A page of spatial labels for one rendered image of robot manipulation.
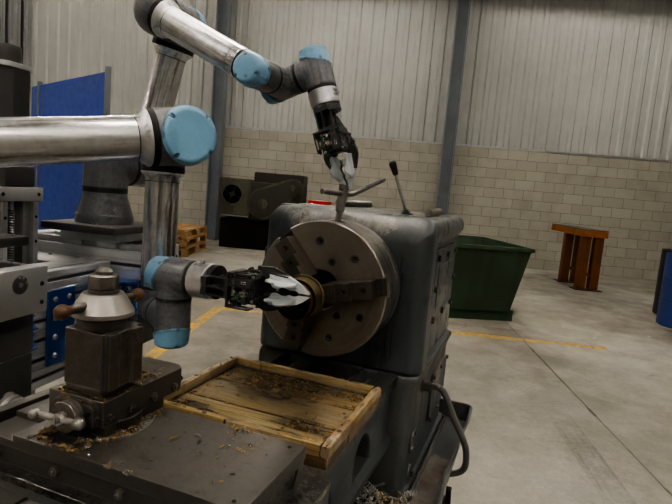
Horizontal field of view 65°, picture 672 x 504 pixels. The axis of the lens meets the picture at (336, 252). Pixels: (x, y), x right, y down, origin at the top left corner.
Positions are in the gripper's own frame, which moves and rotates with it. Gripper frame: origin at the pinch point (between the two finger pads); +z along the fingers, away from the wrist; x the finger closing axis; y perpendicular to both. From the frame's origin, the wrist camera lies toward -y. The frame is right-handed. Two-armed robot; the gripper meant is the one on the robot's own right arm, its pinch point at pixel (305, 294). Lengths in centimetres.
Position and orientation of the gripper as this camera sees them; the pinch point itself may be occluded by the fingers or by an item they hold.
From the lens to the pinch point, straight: 104.6
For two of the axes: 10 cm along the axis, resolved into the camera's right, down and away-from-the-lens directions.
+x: 0.8, -9.9, -1.2
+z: 9.3, 1.2, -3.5
